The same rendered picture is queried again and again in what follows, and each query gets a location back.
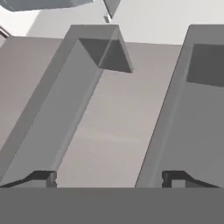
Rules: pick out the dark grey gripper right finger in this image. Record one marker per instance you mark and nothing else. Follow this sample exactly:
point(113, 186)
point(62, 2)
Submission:
point(178, 175)

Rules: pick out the blue grey cabinet panel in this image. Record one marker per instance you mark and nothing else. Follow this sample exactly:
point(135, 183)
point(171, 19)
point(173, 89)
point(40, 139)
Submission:
point(43, 4)

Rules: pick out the grey wedge shaped fitting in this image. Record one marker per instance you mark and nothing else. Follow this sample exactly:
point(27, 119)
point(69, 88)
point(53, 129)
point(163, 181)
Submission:
point(112, 6)

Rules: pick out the brownish grey fridge door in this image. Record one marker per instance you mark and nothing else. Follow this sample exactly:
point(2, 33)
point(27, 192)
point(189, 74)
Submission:
point(116, 122)

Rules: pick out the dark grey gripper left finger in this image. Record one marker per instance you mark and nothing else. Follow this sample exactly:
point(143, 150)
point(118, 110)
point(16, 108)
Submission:
point(40, 176)

